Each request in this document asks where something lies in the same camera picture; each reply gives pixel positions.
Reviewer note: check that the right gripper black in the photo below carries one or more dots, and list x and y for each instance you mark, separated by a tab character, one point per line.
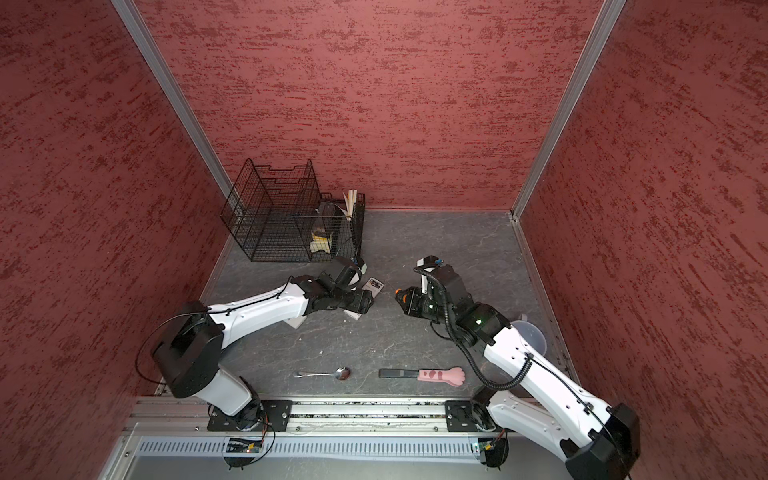
412	305

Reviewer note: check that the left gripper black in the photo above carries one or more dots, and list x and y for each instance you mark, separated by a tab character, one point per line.
361	301

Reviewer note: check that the long white remote control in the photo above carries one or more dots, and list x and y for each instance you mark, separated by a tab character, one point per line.
372	285

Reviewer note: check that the orange black screwdriver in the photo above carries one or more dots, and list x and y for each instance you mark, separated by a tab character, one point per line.
401	294

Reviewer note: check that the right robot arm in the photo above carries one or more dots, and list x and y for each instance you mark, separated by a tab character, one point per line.
530	396

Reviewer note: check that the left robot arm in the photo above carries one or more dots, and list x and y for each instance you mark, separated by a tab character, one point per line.
183	353

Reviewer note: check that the small white AC remote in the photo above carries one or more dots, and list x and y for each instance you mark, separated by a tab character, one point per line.
296	322

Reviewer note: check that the yellow black item in rack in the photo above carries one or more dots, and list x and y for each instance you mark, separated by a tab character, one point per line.
326	227

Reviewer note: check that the metal spoon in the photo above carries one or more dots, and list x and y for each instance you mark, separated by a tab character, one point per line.
340	374

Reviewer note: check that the pink cat paw tool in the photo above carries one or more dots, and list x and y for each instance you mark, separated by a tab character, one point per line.
454	377

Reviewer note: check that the wooden sticks in rack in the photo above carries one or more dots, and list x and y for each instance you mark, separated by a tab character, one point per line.
350	201

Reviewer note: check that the grey cup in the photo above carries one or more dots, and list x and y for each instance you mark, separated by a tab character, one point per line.
531	334

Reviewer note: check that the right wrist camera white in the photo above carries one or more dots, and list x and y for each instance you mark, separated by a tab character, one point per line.
427	267

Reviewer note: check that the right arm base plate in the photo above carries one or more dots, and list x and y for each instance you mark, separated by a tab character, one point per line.
468	416

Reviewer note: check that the black wire rack organizer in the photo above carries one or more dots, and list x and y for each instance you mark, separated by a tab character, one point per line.
270	212

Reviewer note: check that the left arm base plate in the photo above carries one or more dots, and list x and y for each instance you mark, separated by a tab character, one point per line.
257	416

